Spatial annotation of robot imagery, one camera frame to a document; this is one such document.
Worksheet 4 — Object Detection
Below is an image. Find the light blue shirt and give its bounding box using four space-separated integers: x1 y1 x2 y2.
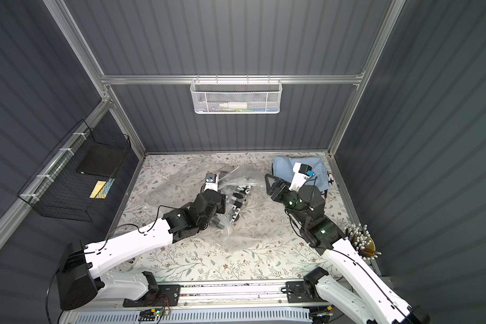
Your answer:
272 157 334 192

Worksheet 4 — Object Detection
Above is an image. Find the black white checked shirt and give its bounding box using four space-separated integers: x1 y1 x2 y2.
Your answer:
212 185 251 230

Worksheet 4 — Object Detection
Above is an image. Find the clear plastic vacuum bag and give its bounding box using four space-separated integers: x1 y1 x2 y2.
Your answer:
144 159 285 252

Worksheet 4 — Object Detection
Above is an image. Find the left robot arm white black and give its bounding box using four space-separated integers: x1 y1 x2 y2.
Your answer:
55 189 226 311

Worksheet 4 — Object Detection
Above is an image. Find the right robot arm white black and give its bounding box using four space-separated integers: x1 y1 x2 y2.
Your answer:
265 174 430 323

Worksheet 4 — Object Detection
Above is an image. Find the white bottle in basket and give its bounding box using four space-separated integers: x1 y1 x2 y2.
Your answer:
219 102 248 112

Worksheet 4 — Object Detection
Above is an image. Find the yellow notepad in basket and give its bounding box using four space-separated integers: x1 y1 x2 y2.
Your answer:
89 181 109 199

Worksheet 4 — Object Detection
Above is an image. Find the black box in basket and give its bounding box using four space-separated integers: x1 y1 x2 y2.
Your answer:
76 144 124 177

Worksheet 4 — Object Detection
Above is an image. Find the white vented panel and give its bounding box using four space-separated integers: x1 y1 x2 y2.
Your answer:
74 307 312 323

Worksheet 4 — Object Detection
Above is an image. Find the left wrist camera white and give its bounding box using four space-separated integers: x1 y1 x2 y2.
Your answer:
201 172 219 193

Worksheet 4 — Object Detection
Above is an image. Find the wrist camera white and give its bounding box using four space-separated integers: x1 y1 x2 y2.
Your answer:
201 172 219 193
289 163 315 191

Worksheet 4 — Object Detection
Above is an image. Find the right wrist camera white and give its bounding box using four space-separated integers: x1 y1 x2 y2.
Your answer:
289 163 315 191

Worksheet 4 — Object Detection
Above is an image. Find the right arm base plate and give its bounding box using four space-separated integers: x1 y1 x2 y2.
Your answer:
281 281 327 304

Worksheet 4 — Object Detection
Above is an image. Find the aluminium front rail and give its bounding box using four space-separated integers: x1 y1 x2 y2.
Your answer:
66 276 398 311

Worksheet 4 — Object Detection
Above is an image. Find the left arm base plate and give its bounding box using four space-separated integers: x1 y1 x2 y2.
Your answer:
123 284 181 308

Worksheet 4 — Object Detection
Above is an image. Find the white wire mesh basket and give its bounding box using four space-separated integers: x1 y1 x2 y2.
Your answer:
190 80 283 115

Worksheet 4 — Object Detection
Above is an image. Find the black wire basket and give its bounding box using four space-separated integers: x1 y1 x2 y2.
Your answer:
18 122 131 222

